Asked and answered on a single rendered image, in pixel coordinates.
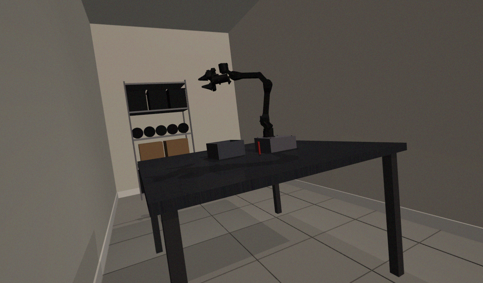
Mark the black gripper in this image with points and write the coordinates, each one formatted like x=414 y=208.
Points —
x=213 y=80

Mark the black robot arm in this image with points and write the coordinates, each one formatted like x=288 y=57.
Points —
x=267 y=86

